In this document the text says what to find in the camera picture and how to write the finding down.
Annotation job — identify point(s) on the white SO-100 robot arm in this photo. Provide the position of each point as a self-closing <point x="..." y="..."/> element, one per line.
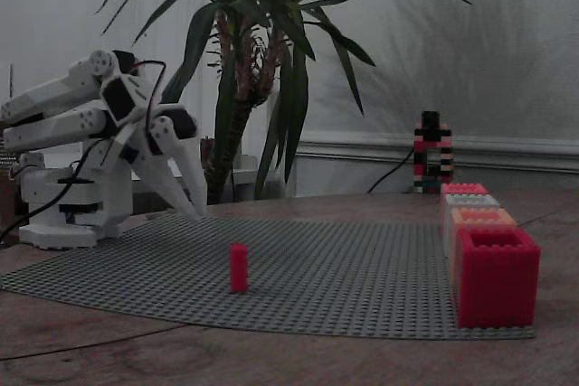
<point x="59" y="96"/>

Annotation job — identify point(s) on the small red brick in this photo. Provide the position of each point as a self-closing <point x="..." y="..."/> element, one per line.
<point x="238" y="268"/>

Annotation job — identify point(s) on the multicolour brick tower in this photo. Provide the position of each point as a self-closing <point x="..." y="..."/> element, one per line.
<point x="420" y="160"/>

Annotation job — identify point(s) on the red hollow brick box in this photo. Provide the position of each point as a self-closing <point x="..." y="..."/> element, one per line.
<point x="497" y="286"/>

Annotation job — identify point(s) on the grey brick box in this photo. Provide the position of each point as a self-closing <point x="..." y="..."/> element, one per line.
<point x="470" y="200"/>

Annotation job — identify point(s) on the grey studded baseplate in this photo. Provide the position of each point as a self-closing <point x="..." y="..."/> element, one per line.
<point x="316" y="268"/>

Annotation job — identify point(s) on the orange brick box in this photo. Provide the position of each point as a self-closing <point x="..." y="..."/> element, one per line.
<point x="484" y="219"/>

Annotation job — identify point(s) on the pink brick box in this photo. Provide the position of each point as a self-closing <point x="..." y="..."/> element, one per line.
<point x="463" y="188"/>

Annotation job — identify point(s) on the green yucca plant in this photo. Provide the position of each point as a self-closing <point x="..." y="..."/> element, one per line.
<point x="235" y="87"/>

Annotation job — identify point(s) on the black camera on tower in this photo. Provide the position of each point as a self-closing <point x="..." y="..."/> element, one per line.
<point x="430" y="124"/>

